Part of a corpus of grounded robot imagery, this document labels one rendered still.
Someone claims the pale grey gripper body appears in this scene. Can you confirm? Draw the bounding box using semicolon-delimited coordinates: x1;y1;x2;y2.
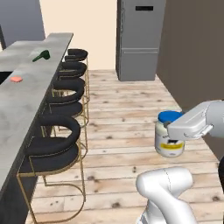
166;101;214;142

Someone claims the white blue-lidded mayonnaise jar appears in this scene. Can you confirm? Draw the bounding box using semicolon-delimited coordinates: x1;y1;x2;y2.
154;110;186;158

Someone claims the green condiment bottle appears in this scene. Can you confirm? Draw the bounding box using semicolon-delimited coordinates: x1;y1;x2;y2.
31;50;51;63

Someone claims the grey dining counter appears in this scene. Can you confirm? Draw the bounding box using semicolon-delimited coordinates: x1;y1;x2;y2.
0;32;74;224

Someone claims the grey fridge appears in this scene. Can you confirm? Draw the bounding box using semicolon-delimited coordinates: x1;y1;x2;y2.
115;0;167;82

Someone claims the orange flat round sponge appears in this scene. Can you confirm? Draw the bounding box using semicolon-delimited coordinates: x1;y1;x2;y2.
10;75;24;83

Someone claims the black stool with gold frame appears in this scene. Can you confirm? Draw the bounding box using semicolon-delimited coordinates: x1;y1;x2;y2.
43;78;89;130
55;61;91;103
16;115;88;224
64;48;89;68

